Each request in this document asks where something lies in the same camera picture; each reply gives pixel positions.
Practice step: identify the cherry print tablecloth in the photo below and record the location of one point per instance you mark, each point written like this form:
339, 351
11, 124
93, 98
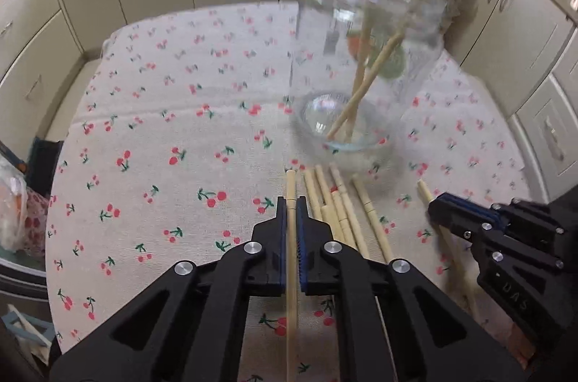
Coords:
180, 115

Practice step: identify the cream kitchen cabinet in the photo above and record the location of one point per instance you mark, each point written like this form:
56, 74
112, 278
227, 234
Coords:
519, 29

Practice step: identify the clear plastic bag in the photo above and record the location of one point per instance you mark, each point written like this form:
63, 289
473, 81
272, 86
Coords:
11, 206

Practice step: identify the dark blue chair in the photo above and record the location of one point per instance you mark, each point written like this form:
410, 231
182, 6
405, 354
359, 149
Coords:
45, 160

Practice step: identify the cream drawer cabinet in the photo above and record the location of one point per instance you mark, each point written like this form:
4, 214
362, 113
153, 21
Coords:
40, 38

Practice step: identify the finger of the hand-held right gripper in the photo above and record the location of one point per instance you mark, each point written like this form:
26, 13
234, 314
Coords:
451, 217
533, 221

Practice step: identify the light blue wooden frame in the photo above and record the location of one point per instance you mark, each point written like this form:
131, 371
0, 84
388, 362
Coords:
31, 328

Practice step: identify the pink floral bag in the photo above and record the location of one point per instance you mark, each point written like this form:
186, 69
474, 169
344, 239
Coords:
38, 224

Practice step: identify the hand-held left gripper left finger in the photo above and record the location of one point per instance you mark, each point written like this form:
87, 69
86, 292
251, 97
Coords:
282, 246

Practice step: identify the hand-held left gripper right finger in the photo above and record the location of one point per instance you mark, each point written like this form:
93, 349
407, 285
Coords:
302, 246

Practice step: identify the clear glass jar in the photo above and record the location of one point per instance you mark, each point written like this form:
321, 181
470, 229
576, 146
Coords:
316, 25

